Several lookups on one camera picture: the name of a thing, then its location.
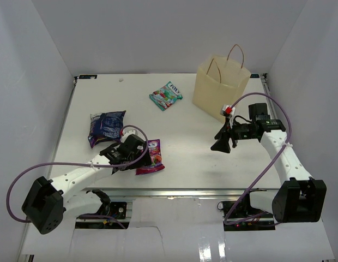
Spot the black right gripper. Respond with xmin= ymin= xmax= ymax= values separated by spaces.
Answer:
xmin=211 ymin=117 xmax=257 ymax=153

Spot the purple Fox's candy bag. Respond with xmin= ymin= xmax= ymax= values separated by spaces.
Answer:
xmin=136 ymin=139 xmax=165 ymax=175

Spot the teal Fox's candy bag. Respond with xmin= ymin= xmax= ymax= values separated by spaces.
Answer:
xmin=149 ymin=81 xmax=183 ymax=111

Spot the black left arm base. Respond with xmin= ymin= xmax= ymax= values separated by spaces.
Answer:
xmin=75 ymin=189 xmax=129 ymax=230

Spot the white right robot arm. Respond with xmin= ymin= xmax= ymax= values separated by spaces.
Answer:
xmin=210 ymin=103 xmax=327 ymax=223

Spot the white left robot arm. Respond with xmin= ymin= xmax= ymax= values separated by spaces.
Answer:
xmin=22 ymin=134 xmax=151 ymax=235

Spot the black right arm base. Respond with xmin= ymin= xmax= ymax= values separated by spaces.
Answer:
xmin=215 ymin=189 xmax=276 ymax=232

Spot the dark blue snack bag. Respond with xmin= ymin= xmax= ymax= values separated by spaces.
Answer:
xmin=88 ymin=110 xmax=126 ymax=148

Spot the beige paper bag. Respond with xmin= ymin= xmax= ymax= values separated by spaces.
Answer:
xmin=192 ymin=44 xmax=251 ymax=123

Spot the blue label sticker left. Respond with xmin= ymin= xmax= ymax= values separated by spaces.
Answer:
xmin=79 ymin=75 xmax=98 ymax=80

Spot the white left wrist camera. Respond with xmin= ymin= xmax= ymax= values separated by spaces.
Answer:
xmin=122 ymin=129 xmax=137 ymax=136

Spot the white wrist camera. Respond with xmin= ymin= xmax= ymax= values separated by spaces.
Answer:
xmin=220 ymin=104 xmax=236 ymax=125
xmin=122 ymin=129 xmax=137 ymax=136

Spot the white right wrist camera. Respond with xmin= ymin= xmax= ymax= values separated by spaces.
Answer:
xmin=220 ymin=104 xmax=236 ymax=125

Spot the aluminium table front rail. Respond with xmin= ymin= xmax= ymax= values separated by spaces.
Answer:
xmin=43 ymin=188 xmax=280 ymax=198

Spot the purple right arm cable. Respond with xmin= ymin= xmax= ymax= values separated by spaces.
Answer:
xmin=224 ymin=92 xmax=293 ymax=226

